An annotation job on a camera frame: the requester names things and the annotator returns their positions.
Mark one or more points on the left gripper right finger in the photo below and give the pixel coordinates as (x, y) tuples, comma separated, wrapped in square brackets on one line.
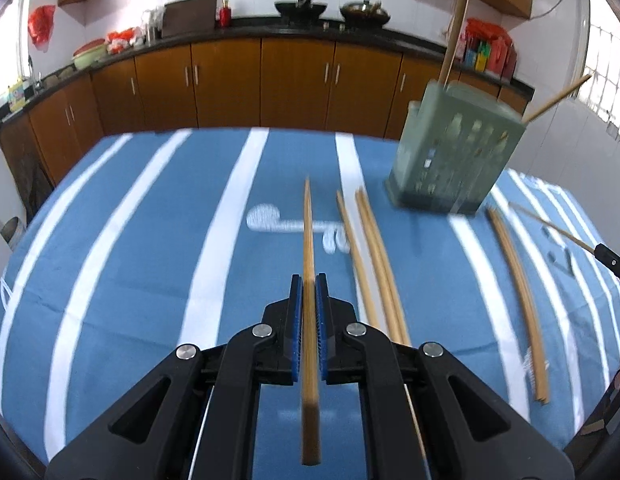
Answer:
[(425, 415)]

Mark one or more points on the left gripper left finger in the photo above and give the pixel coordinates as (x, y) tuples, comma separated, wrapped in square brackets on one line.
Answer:
[(194, 415)]

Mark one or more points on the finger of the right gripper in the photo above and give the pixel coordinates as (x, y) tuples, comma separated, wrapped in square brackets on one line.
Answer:
[(608, 258)]

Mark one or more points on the right window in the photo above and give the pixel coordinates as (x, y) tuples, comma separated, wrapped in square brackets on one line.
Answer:
[(601, 93)]

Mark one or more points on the blue white striped tablecloth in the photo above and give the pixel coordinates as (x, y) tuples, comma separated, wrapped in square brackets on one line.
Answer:
[(155, 240)]

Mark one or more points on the green perforated utensil holder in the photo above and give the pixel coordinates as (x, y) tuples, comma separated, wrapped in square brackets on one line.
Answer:
[(455, 143)]

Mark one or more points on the black countertop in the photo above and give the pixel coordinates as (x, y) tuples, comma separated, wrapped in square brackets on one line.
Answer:
[(383, 39)]

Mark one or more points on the lower wooden cabinets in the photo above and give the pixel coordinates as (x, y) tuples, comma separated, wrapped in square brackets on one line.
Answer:
[(283, 82)]

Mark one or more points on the lidded cooking pot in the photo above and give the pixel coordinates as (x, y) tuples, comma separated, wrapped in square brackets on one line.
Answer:
[(365, 14)]

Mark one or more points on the yellow detergent bottle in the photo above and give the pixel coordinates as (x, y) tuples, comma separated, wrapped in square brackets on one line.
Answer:
[(16, 98)]

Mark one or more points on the green bowl red lid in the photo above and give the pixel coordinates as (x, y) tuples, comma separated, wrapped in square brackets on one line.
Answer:
[(89, 53)]

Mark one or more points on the red bag on counter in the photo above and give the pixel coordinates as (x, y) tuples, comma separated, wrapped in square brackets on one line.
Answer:
[(120, 41)]

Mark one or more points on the black wok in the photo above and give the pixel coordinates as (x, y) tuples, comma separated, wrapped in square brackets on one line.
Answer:
[(301, 11)]

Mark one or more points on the dark cutting board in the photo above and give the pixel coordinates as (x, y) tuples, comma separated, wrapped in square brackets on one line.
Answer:
[(187, 17)]

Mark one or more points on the red bottle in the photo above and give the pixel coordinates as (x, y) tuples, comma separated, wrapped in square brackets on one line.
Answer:
[(225, 14)]

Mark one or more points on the red plastic bag hanging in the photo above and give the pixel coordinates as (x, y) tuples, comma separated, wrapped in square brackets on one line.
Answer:
[(40, 26)]

